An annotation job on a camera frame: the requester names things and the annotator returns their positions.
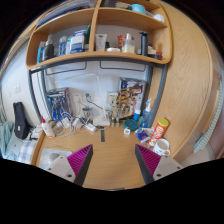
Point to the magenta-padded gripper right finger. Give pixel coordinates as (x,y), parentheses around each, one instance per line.
(149,160)

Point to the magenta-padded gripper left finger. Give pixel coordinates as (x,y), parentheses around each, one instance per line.
(80,160)

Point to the white mug with black drawing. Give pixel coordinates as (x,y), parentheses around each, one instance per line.
(161,147)

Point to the blue tissue packet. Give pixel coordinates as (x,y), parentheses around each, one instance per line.
(144,135)

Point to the red chips can yellow lid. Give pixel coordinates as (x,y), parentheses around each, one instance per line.
(158,132)

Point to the small white desk clock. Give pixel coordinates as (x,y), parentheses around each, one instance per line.
(127,131)

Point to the white charger block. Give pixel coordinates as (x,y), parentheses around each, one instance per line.
(77,122)

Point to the round teal tin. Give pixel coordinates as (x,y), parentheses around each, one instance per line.
(131,124)

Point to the blue spray bottle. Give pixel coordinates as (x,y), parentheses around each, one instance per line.
(146,116)

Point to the white bottle with red cap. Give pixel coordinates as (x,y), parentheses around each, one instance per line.
(48,129)

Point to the small blue-capped white bottle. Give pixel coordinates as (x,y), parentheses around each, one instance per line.
(137,116)

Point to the beige robot figure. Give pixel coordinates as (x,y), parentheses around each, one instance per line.
(115,113)

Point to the blue model kit box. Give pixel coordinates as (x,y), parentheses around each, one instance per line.
(57,103)

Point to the white desk lamp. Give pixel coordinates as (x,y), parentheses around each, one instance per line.
(101,100)

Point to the colourful printed box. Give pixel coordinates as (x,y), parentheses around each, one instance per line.
(133,96)

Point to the blue checked towel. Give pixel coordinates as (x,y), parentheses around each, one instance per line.
(208,131)

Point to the black bag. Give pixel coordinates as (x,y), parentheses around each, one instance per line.
(20,121)

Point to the teal blanket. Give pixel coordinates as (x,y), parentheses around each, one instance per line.
(6,136)

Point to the wooden shelf unit with items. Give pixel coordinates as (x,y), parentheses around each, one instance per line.
(96,56)

